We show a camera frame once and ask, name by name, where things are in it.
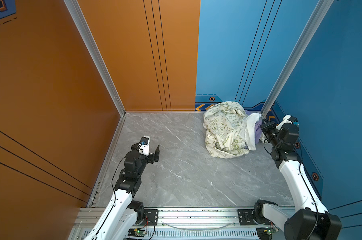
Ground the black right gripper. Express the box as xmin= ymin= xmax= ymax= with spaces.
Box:
xmin=260 ymin=118 xmax=282 ymax=149

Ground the cream green cartoon print cloth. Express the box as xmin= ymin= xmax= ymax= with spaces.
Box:
xmin=203 ymin=101 xmax=249 ymax=159

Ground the purple cloth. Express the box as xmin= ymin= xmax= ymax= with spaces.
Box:
xmin=245 ymin=110 xmax=262 ymax=144

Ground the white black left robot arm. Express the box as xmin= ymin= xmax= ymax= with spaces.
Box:
xmin=86 ymin=142 xmax=160 ymax=240

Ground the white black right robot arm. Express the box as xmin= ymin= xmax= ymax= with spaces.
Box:
xmin=253 ymin=115 xmax=342 ymax=240

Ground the green circuit board left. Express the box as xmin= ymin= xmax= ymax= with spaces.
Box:
xmin=127 ymin=229 xmax=147 ymax=239

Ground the green circuit board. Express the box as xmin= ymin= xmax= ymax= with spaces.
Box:
xmin=127 ymin=229 xmax=147 ymax=239
xmin=256 ymin=228 xmax=280 ymax=240

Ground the green circuit board right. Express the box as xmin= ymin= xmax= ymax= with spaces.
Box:
xmin=256 ymin=228 xmax=280 ymax=240

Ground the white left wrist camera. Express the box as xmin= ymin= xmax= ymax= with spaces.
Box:
xmin=131 ymin=136 xmax=150 ymax=156

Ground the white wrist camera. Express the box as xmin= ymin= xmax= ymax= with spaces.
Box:
xmin=276 ymin=115 xmax=299 ymax=130
xmin=131 ymin=136 xmax=150 ymax=156

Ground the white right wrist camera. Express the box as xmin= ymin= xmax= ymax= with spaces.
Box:
xmin=276 ymin=115 xmax=299 ymax=130

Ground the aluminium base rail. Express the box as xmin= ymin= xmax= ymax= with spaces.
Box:
xmin=67 ymin=206 xmax=299 ymax=240

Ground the aluminium corner post right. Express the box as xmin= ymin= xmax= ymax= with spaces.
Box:
xmin=261 ymin=0 xmax=334 ymax=119

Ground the aluminium corner post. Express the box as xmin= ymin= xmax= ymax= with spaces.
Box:
xmin=261 ymin=0 xmax=334 ymax=119
xmin=64 ymin=0 xmax=126 ymax=117

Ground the aluminium corner post left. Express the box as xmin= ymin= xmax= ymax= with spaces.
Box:
xmin=64 ymin=0 xmax=126 ymax=117

